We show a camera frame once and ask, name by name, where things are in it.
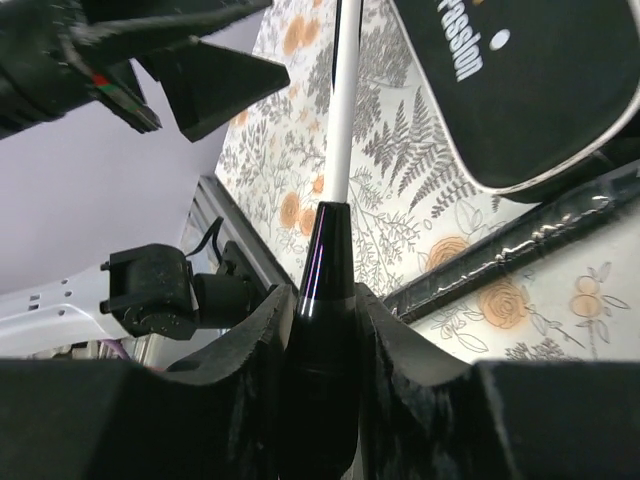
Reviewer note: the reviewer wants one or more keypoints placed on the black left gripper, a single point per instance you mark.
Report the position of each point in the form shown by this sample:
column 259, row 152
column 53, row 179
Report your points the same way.
column 44, row 77

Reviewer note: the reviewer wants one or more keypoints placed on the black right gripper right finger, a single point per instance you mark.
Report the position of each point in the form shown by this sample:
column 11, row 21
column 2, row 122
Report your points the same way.
column 427, row 415

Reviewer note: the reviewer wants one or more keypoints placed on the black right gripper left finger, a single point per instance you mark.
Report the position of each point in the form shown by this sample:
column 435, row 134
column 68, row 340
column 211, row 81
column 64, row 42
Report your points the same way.
column 209, row 416

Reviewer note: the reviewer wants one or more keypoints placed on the white strung badminton racket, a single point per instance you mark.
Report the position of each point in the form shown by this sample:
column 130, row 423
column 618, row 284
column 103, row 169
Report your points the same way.
column 318, row 413

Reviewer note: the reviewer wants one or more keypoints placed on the black sport racket cover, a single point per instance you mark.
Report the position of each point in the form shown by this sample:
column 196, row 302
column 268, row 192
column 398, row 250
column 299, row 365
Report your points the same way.
column 535, row 96

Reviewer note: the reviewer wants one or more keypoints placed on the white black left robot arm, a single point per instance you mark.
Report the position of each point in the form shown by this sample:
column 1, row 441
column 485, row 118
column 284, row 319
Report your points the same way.
column 136, row 292

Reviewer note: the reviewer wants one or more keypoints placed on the white unstrung badminton racket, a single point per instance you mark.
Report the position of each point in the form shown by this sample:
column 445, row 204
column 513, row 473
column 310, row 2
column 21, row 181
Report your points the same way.
column 538, row 232

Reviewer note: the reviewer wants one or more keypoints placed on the floral patterned table mat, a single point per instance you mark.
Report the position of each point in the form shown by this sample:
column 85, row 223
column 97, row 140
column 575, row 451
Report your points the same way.
column 412, row 208

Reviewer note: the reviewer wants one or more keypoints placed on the aluminium frame rail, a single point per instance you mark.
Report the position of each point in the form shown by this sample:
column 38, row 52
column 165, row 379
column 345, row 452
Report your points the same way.
column 216, row 218

